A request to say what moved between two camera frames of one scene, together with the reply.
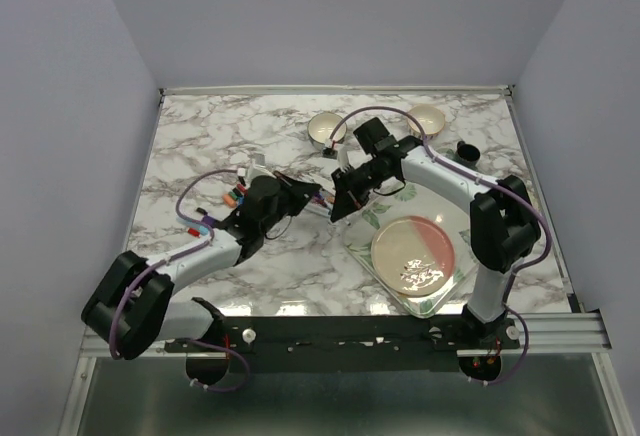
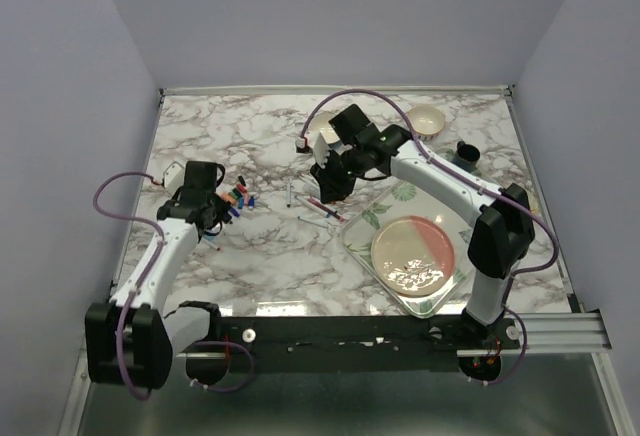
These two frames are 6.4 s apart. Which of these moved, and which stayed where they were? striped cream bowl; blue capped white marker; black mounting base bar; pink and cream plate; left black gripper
Moved: blue capped white marker; left black gripper
Stayed: striped cream bowl; pink and cream plate; black mounting base bar
